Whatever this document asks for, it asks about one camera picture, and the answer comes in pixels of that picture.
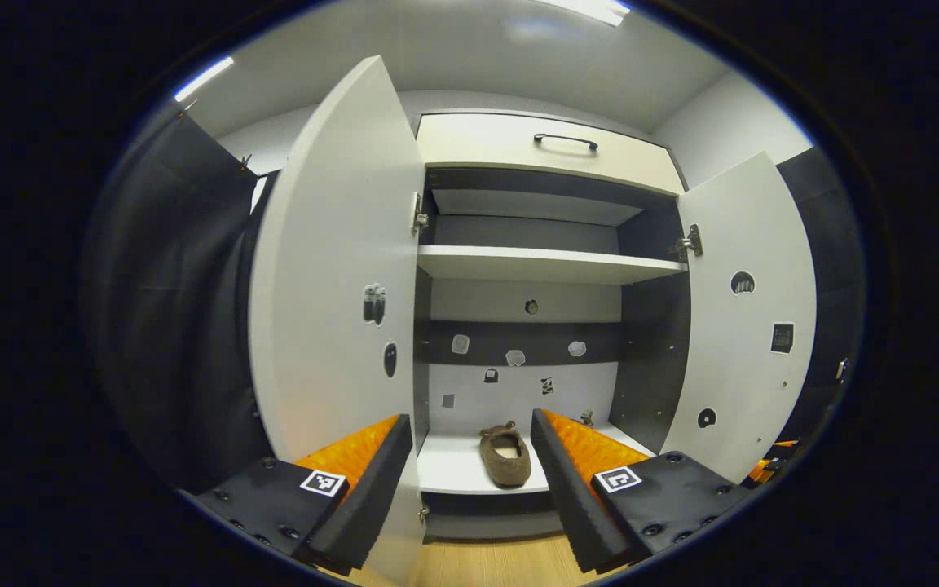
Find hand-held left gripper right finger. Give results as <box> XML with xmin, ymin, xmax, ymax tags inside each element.
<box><xmin>530</xmin><ymin>408</ymin><xmax>752</xmax><ymax>574</ymax></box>

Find white cabinet drawer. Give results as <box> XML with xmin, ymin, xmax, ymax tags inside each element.
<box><xmin>416</xmin><ymin>112</ymin><xmax>686</xmax><ymax>198</ymax></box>

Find white grey shoe cabinet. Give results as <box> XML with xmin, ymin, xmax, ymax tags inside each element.
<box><xmin>412</xmin><ymin>110</ymin><xmax>694</xmax><ymax>543</ymax></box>

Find ceiling light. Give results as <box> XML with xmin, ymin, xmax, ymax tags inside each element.
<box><xmin>535</xmin><ymin>0</ymin><xmax>632</xmax><ymax>27</ymax></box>
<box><xmin>174</xmin><ymin>55</ymin><xmax>236</xmax><ymax>103</ymax></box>

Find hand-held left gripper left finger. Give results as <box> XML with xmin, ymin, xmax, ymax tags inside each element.
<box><xmin>184</xmin><ymin>413</ymin><xmax>415</xmax><ymax>576</ymax></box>

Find black backdrop cloth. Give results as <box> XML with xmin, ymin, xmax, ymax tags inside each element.
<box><xmin>775</xmin><ymin>147</ymin><xmax>866</xmax><ymax>445</ymax></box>
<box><xmin>82</xmin><ymin>106</ymin><xmax>283</xmax><ymax>494</ymax></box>

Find brown fuzzy shoe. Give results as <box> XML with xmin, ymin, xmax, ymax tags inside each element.
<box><xmin>479</xmin><ymin>421</ymin><xmax>532</xmax><ymax>488</ymax></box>

